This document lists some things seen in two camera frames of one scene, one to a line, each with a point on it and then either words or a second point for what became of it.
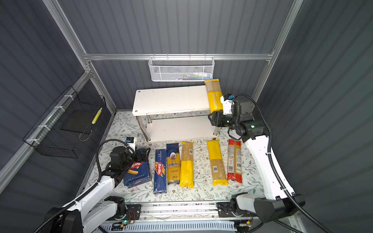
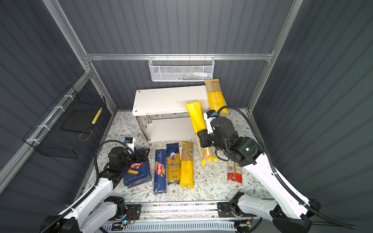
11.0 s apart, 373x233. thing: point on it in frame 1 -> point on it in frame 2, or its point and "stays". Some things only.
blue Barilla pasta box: [137, 174] stays
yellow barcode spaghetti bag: [218, 172] -> [195, 113]
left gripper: [144, 155] stays
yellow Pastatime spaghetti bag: [215, 93] stays
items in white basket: [193, 76] stays
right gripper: [216, 120] -> [202, 136]
